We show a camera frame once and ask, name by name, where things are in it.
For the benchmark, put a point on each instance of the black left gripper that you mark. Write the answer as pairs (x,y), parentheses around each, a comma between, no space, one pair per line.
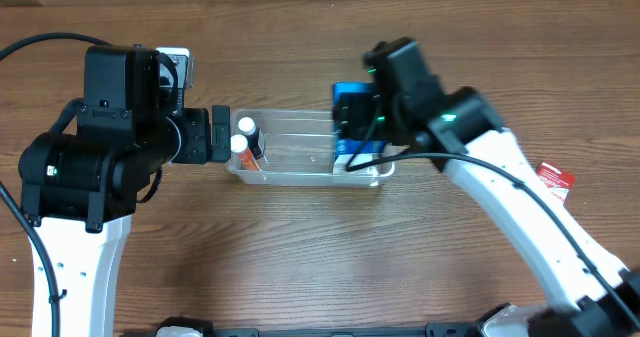
(220,133)

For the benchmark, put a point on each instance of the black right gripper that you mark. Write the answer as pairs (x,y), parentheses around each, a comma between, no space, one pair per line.
(354,119)

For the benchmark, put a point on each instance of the orange Redoxon tube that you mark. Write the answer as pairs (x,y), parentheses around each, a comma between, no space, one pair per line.
(240,147)

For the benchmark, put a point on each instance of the black bottle white cap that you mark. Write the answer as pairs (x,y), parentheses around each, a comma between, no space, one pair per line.
(252,132)

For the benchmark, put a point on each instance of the white Hansaplast plaster box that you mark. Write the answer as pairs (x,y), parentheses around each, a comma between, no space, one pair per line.
(357,162)

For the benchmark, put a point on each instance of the red medicine box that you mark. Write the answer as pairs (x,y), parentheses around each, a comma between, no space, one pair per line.
(559,182)

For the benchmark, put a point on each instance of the blue medicine box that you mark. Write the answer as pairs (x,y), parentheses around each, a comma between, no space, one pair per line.
(347,146)

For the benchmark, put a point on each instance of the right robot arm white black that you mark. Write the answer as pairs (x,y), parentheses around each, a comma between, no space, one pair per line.
(588,290)

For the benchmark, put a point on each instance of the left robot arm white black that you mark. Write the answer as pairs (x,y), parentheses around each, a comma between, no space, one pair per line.
(80,190)

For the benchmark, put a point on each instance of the clear plastic container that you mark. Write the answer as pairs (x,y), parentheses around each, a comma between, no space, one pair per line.
(299,150)

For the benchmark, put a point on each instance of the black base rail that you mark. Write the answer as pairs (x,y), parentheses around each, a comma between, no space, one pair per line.
(452,329)

